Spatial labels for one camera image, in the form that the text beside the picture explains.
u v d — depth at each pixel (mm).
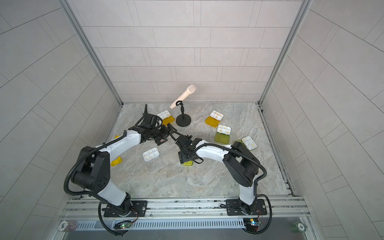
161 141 826
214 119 1059
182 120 1057
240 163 481
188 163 836
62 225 613
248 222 688
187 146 658
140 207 710
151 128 732
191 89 840
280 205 729
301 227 618
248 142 939
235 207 721
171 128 810
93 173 439
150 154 888
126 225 650
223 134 989
